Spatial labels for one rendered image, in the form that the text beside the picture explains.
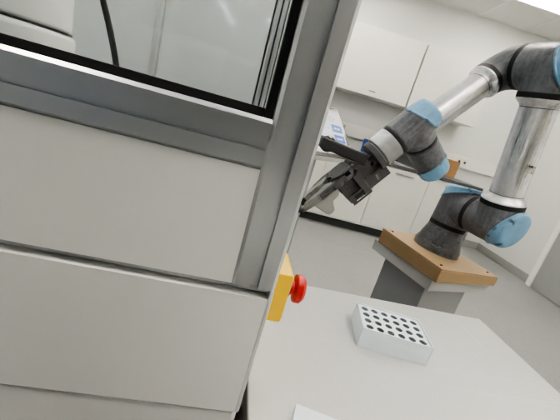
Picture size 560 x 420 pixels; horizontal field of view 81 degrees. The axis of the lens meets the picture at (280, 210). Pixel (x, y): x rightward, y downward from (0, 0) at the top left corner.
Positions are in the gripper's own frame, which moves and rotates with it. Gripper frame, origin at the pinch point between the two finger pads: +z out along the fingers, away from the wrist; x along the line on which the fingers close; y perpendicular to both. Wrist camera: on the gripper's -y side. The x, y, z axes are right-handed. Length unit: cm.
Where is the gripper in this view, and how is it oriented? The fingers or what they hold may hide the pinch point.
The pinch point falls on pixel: (303, 202)
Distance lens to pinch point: 77.2
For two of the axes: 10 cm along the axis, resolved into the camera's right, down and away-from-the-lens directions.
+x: -0.9, -3.1, 9.5
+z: -7.6, 6.3, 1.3
